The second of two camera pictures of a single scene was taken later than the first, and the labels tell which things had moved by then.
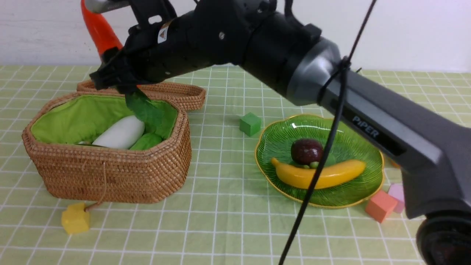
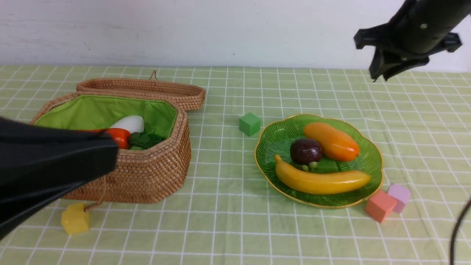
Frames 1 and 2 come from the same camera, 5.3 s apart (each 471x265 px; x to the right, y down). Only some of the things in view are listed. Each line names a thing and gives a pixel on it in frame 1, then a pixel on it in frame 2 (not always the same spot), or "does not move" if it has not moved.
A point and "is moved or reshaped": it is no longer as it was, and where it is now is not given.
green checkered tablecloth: x=227 y=215 does not move
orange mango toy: x=396 y=165 → x=334 y=144
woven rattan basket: x=110 y=147 does not move
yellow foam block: x=75 y=220 does not move
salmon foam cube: x=381 y=206 does not move
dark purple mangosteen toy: x=307 y=152 does not move
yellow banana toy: x=303 y=179 is moved or reshaped
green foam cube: x=250 y=124 does not move
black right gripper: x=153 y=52 → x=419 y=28
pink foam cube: x=396 y=190 does not move
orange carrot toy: x=105 y=37 → x=123 y=137
